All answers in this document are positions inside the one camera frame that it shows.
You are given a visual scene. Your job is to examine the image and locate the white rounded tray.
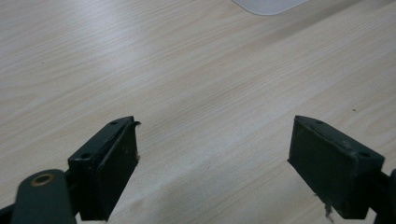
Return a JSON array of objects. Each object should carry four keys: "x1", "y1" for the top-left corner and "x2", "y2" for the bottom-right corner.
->
[{"x1": 232, "y1": 0, "x2": 309, "y2": 16}]

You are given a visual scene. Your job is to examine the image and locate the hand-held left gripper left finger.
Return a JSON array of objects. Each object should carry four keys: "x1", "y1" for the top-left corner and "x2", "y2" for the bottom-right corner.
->
[{"x1": 67, "y1": 116, "x2": 142, "y2": 222}]

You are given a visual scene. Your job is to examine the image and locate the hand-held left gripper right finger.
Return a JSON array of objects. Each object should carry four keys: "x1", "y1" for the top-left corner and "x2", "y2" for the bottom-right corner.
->
[{"x1": 287, "y1": 115, "x2": 386, "y2": 220}]

